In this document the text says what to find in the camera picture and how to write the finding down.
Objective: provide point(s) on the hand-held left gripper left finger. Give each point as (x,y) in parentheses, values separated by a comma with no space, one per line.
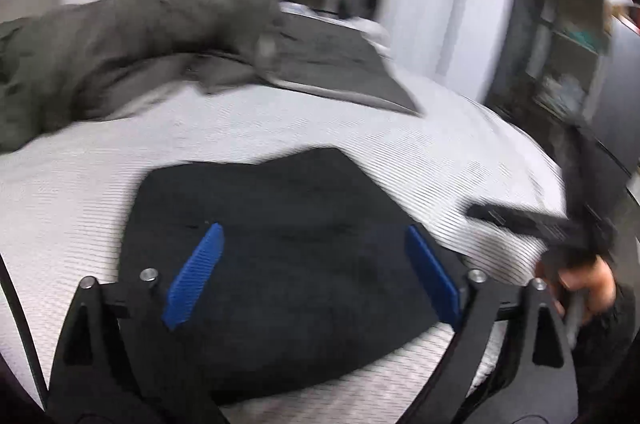
(197,274)

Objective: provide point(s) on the white honeycomb mattress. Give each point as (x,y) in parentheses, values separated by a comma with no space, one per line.
(450,144)

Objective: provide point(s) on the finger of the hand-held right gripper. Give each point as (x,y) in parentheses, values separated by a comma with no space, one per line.
(585,174)
(520,221)

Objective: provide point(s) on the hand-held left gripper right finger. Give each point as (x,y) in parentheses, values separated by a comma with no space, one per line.
(432,274)

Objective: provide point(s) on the dark cabinet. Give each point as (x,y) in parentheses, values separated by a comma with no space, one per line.
(622,104)

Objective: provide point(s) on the person's right forearm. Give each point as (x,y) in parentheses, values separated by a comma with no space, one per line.
(610,354)

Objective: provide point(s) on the dark grey blanket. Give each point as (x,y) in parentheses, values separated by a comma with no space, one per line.
(330,59)

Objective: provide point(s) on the person's right hand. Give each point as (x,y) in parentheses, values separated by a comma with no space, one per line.
(595,289)

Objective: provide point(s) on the cluttered storage shelf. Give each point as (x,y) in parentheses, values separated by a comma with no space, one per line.
(560,39)

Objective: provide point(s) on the olive green duvet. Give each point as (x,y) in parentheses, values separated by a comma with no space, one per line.
(100,44)

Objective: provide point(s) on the black pants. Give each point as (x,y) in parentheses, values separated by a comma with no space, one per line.
(300,254)

